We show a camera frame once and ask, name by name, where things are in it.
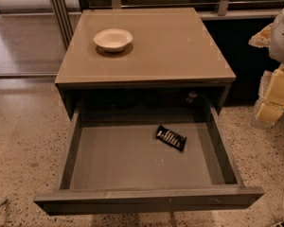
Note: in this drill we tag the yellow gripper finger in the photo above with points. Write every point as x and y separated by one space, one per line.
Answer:
262 38
270 105

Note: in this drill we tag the black rxbar chocolate bar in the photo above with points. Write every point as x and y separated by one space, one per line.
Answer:
170 138

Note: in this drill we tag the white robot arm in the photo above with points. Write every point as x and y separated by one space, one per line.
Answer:
276 52

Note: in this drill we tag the grey drawer cabinet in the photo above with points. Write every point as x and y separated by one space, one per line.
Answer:
171 47

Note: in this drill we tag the open grey top drawer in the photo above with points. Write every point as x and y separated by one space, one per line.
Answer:
112 163

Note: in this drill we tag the white ceramic bowl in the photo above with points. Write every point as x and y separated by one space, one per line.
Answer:
113 40

